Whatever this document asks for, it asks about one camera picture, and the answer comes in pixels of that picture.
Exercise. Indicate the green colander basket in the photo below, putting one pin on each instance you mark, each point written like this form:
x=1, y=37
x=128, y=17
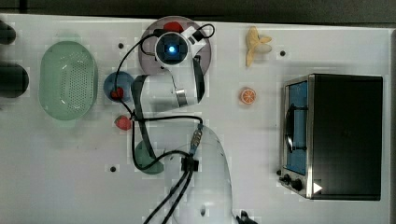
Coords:
x=68, y=81

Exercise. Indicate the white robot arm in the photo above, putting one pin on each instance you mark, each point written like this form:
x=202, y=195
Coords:
x=181, y=146

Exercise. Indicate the red strawberry on table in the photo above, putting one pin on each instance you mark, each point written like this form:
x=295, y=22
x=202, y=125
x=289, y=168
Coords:
x=123, y=123

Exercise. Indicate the red strawberry in bowl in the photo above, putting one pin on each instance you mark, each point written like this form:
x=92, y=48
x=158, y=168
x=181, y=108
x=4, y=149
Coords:
x=117, y=94

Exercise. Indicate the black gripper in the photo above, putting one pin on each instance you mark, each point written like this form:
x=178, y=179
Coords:
x=159, y=32

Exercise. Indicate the peeled banana toy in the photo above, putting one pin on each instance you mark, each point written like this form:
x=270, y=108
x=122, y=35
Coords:
x=256, y=44

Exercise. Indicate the silver toaster oven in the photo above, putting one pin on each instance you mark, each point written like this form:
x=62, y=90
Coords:
x=332, y=137

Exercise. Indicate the blue bowl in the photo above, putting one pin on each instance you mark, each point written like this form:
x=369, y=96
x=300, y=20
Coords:
x=124, y=80

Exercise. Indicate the green cup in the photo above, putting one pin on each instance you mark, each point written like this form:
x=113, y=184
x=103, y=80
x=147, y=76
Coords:
x=143, y=159

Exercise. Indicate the orange slice toy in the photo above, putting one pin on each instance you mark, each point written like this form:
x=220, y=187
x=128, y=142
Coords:
x=247, y=96

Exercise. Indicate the lilac round plate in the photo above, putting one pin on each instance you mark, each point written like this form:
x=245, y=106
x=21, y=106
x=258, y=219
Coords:
x=148, y=62

